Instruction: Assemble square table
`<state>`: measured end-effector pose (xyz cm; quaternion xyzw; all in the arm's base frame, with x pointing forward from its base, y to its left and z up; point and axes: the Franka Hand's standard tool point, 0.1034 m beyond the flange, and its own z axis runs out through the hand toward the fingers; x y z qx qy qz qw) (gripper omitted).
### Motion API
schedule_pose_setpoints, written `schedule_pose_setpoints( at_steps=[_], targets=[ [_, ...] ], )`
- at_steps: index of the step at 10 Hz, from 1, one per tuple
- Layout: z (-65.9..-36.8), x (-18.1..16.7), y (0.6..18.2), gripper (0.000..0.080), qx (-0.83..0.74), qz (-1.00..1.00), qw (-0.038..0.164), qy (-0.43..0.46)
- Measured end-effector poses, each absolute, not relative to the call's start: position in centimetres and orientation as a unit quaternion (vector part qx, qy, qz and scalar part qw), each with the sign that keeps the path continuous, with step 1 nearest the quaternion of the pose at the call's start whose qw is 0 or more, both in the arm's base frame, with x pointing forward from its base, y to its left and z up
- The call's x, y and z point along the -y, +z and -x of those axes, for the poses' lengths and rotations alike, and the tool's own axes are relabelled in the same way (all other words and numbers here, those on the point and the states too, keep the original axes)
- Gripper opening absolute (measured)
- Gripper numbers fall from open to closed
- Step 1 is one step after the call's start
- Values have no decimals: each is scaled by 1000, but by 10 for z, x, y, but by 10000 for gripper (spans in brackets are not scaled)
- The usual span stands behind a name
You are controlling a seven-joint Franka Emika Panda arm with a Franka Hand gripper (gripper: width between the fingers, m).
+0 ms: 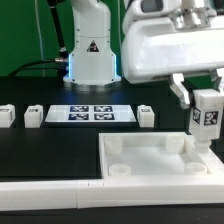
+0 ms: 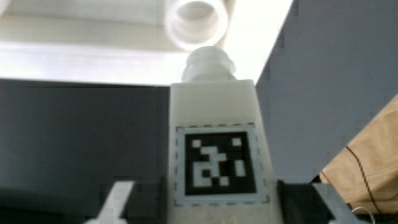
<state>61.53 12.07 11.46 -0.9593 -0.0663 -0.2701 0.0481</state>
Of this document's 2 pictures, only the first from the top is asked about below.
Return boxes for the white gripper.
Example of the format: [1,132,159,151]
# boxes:
[122,16,224,109]

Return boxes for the white square table top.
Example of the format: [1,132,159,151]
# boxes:
[99,132,224,178]

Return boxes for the white L-shaped obstacle fence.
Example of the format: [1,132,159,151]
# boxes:
[0,134,224,212]

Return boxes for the white marker base plate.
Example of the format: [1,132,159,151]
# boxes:
[45,105,136,123]

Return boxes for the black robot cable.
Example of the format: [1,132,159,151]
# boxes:
[7,0,70,78]

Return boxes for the thin white hanging cable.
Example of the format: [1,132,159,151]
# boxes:
[33,0,46,78]

